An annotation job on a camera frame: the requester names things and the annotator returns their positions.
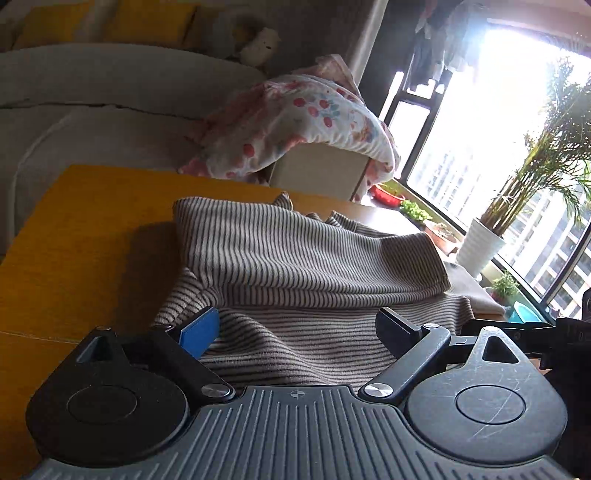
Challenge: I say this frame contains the striped beige knit garment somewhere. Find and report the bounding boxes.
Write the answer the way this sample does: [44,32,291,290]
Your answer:
[156,194,474,388]

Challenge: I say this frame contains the hanging clothes at window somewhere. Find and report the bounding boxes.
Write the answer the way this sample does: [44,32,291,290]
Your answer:
[407,1,488,90]

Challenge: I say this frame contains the small green potted plant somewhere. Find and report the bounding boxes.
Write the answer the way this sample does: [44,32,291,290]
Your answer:
[489,272,520,307]

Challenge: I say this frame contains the white ribbed plant pot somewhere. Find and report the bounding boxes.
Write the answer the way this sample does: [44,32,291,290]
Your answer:
[456,218,505,278]

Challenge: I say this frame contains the red plastic basin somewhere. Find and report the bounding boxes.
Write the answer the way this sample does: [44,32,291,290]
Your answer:
[370,185,406,209]

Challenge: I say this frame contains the potted palm plant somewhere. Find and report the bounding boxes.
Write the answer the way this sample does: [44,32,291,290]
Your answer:
[480,60,590,237]

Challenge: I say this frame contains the beige cardboard box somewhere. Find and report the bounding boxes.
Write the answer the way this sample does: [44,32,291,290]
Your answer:
[270,143,369,201]

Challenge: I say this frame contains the floral cherry print blanket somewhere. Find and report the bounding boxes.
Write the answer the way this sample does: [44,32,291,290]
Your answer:
[179,54,400,201]

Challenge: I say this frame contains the grey covered sofa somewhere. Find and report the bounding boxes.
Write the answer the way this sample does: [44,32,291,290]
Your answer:
[1,43,264,251]

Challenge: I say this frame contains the white bear plush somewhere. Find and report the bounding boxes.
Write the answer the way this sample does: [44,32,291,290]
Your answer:
[238,27,280,68]

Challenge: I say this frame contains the grey curtain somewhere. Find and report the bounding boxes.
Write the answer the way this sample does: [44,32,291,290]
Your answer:
[297,0,426,111]

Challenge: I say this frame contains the yellow cushion middle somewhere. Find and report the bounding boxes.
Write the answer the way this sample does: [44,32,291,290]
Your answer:
[101,0,199,49]

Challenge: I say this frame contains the yellow cushion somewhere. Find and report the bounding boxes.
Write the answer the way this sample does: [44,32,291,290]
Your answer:
[13,1,92,50]
[101,0,199,49]

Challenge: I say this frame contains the yellow cushion left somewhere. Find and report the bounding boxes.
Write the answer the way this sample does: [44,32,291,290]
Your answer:
[13,1,92,50]

